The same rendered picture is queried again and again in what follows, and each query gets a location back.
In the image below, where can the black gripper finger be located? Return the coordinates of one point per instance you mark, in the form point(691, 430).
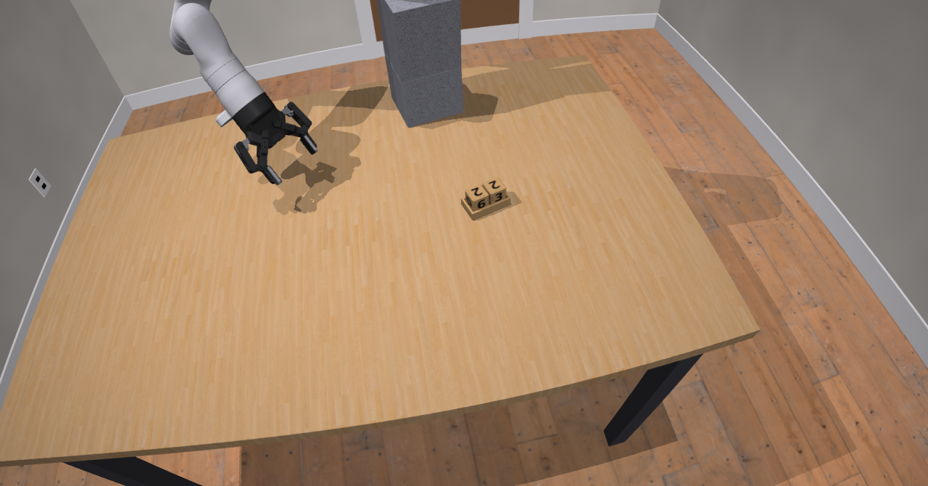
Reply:
point(242, 148)
point(291, 110)

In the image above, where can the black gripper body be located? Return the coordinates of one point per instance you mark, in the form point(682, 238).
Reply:
point(257, 115)

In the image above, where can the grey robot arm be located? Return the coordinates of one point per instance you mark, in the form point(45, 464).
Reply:
point(192, 23)

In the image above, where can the tan wooden number cube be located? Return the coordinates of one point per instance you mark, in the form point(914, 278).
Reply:
point(496, 190)
point(477, 197)

